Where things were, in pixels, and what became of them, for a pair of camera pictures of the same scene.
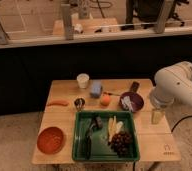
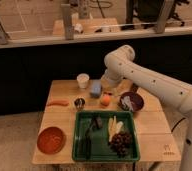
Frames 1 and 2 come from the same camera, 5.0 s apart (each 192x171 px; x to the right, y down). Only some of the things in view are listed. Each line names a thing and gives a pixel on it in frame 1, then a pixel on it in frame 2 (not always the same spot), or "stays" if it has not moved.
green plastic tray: [101, 150] stays
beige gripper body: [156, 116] to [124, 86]
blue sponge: [95, 88] stays
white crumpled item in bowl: [126, 103] stays
